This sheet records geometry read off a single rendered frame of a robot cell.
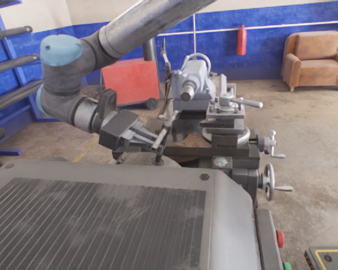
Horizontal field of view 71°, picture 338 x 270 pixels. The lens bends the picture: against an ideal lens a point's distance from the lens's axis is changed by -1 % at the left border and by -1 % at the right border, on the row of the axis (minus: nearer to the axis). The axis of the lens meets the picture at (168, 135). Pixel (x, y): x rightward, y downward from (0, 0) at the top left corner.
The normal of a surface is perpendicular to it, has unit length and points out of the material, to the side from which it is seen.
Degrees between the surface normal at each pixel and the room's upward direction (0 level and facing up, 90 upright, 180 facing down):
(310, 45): 89
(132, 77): 90
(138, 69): 90
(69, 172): 0
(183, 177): 0
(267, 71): 90
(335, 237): 0
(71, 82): 111
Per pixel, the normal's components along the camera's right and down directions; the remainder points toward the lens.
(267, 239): -0.10, -0.87
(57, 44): 0.21, -0.71
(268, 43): -0.20, 0.50
